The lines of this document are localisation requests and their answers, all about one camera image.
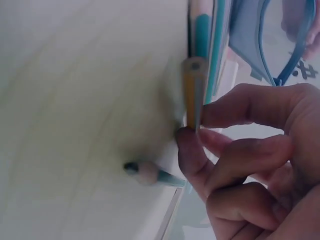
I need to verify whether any person's left hand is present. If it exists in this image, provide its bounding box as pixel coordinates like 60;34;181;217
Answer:
280;0;320;61

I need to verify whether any teal and pink pencil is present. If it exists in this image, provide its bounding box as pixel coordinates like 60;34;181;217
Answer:
187;0;214;60

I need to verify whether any blue clear zipper pouch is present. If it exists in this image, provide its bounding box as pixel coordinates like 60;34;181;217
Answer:
227;0;316;87

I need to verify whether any yellow pencil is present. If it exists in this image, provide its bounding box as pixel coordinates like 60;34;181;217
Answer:
181;56;208;134

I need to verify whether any teal pencil with dark tip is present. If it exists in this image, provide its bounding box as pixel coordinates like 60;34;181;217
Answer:
123;161;188;188

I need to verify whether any person's right hand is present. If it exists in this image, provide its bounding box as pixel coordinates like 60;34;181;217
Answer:
174;82;320;240

